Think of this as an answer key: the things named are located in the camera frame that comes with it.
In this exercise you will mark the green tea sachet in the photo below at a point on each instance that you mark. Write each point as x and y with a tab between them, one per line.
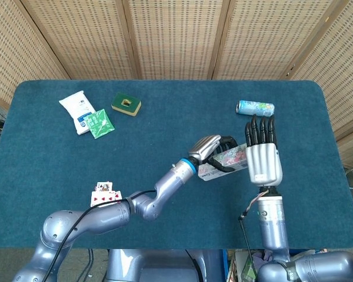
100	124

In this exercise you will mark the white wet wipes pack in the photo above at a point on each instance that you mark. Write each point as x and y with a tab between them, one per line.
75	107

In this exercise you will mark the six hearts playing card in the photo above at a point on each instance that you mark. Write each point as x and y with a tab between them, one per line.
101	198

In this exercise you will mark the floral toothpaste carton box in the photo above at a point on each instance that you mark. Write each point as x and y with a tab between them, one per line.
233	157

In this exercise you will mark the queen playing card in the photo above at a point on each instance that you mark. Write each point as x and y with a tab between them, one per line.
104	186

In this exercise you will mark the green yellow scouring sponge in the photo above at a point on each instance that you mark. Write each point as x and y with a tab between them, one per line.
132	107

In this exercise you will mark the blue carpet table mat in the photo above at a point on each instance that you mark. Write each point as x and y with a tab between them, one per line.
164	123

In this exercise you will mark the silver-blue robot torso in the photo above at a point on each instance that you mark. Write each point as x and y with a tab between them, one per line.
159	265

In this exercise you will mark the purple crumpled cloth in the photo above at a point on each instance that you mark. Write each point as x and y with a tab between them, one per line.
263	256

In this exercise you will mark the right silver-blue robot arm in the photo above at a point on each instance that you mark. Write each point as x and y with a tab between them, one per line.
272	229

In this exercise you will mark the light blue drink can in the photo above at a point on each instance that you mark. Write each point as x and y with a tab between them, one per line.
256	107

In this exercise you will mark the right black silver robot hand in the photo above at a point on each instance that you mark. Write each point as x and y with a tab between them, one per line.
263	164

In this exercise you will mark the woven bamboo screen panel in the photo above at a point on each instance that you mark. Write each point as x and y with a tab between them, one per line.
88	38
176	38
264	38
338	67
14	55

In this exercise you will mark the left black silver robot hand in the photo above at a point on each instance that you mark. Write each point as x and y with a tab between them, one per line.
204	148

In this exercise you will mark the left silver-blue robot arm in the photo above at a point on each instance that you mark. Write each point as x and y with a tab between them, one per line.
106	218

